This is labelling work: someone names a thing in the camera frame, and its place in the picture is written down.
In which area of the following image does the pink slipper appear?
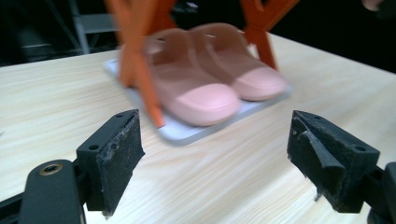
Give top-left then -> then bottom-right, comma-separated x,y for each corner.
144,27 -> 243,128
189,21 -> 290,103

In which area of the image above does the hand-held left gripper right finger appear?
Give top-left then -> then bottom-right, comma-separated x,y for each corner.
286,109 -> 381,215

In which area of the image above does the grey metal chair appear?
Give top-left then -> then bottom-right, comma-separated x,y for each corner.
43,0 -> 123,56

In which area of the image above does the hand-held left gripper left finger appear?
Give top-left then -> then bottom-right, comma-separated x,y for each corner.
76,108 -> 146,218

